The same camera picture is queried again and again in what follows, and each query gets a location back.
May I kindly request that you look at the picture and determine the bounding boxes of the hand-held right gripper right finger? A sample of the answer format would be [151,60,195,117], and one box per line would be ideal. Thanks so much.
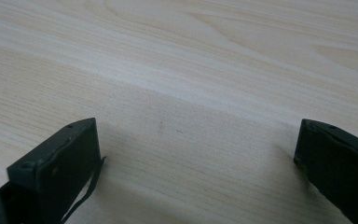
[293,119,358,224]

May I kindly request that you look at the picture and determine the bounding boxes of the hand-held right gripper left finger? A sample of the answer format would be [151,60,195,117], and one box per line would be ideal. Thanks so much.
[0,117,107,224]

